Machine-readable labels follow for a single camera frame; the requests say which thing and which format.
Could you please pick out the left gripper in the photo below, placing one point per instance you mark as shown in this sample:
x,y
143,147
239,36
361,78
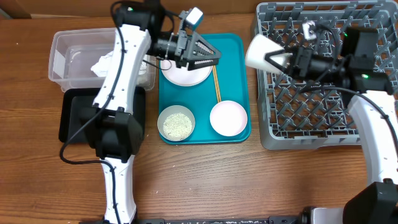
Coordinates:
x,y
188,47

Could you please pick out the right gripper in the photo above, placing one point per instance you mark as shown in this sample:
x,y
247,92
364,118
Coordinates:
x,y
296,62

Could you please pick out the white paper cup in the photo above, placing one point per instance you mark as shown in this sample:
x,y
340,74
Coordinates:
x,y
259,45

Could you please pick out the grey bowl of rice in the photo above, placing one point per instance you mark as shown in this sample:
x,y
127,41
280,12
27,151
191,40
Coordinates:
x,y
176,123

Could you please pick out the white napkin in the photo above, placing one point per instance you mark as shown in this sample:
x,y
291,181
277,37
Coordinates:
x,y
103,64

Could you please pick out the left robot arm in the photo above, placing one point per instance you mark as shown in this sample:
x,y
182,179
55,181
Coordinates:
x,y
142,28

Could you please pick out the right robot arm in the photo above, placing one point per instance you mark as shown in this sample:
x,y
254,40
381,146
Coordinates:
x,y
370,101

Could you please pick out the grey dishwasher rack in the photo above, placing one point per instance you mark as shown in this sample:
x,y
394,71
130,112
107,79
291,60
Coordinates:
x,y
290,119

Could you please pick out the clear plastic waste bin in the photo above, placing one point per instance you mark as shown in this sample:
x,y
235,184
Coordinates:
x,y
74,52

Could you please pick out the wooden chopstick right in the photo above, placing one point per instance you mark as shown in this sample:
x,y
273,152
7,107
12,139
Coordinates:
x,y
218,84

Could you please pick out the large white plate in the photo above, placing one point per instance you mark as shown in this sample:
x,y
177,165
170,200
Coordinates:
x,y
181,76

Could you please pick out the teal serving tray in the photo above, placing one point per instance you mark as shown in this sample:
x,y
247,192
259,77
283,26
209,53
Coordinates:
x,y
201,98

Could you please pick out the small white plate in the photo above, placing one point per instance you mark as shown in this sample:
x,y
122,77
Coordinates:
x,y
228,118

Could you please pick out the black plastic tray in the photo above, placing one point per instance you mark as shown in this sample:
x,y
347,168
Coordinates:
x,y
74,100

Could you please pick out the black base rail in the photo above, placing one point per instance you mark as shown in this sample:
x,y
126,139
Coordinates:
x,y
245,220

